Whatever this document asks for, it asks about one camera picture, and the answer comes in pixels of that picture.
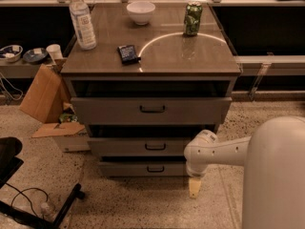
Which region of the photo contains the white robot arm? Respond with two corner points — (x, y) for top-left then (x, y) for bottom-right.
(184, 116), (305, 229)

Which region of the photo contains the grey drawer cabinet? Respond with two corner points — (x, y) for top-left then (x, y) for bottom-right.
(62, 3), (240, 163)

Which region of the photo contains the clear plastic water bottle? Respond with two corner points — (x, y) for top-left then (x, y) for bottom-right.
(70, 0), (96, 50)

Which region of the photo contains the blue plate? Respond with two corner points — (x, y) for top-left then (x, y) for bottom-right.
(23, 48), (48, 64)

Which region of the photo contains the black cable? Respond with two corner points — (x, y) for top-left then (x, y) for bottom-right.
(4, 182), (51, 221)

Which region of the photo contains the brown cardboard box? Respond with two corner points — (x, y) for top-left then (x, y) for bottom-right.
(20, 65), (71, 123)

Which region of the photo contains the white cable on left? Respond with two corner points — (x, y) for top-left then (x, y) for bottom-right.
(0, 72), (24, 102)

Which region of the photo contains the black chair base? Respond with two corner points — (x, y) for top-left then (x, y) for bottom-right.
(0, 136), (85, 229)

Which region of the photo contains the white box with flap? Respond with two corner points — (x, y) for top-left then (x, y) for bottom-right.
(31, 122), (90, 152)

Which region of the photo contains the grey drawer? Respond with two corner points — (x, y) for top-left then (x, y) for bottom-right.
(98, 162), (187, 177)
(88, 137), (191, 157)
(71, 97), (232, 125)

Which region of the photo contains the green soda can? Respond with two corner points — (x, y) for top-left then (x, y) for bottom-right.
(184, 1), (202, 36)

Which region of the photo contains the grey top drawer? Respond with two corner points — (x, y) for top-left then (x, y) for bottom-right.
(71, 97), (232, 125)

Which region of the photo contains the dark blue snack packet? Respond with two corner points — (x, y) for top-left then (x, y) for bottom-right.
(117, 45), (140, 65)

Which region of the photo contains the white paper cup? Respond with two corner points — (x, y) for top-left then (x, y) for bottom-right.
(47, 44), (63, 60)

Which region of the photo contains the green snack bag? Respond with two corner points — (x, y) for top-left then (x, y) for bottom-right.
(59, 113), (78, 123)

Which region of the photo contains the blue white bowl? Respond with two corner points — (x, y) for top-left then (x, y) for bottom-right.
(0, 45), (23, 63)

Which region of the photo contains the grey bottom drawer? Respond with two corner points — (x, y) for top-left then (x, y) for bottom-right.
(98, 162), (187, 177)

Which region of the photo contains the grey middle drawer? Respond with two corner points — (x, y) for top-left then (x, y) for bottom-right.
(88, 137), (191, 157)

